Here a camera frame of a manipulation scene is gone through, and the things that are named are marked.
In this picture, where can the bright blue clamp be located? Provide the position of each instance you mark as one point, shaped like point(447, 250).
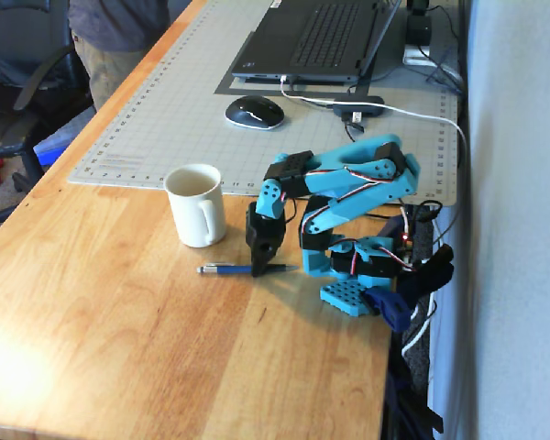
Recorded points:
point(394, 311)

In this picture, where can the black laptop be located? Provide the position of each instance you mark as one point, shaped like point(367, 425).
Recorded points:
point(302, 32)

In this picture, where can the person in grey shirt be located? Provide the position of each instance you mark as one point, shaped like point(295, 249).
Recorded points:
point(114, 23)

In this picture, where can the black silver computer mouse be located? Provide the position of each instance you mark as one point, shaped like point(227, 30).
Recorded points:
point(254, 112)

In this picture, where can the black box device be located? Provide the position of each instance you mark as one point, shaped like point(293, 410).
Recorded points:
point(417, 29)

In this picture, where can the blue pen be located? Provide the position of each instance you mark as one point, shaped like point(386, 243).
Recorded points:
point(224, 270)

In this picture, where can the blue storage bin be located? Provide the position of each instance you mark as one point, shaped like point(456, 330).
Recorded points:
point(55, 146)

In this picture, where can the dark blue black clamp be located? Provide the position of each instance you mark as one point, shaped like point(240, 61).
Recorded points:
point(433, 275)

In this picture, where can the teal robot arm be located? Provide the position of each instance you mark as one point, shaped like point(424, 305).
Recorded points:
point(348, 183)

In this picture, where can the silver device base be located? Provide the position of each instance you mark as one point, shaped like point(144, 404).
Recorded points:
point(414, 56)

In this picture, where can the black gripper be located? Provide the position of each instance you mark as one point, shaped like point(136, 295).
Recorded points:
point(262, 242)

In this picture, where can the grey gridded cutting mat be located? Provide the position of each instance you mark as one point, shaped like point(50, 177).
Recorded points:
point(174, 124)

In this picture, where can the white ceramic mug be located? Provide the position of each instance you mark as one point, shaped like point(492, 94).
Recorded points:
point(188, 215)

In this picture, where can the black usb hub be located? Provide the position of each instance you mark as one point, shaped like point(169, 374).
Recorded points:
point(357, 104)

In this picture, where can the black office chair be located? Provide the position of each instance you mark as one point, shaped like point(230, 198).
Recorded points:
point(9, 41)

